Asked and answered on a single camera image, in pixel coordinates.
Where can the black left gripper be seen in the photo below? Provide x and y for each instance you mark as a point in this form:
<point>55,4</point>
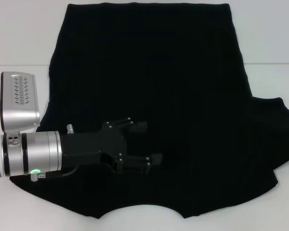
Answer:
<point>94,149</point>

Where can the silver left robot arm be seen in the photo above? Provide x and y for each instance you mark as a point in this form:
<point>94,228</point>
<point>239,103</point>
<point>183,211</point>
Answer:
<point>31,154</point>

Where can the black t-shirt with white print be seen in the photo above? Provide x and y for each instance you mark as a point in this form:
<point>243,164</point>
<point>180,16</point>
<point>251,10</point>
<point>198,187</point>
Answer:
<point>173,72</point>

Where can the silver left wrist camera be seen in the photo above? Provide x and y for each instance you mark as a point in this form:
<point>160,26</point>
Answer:
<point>19,101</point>

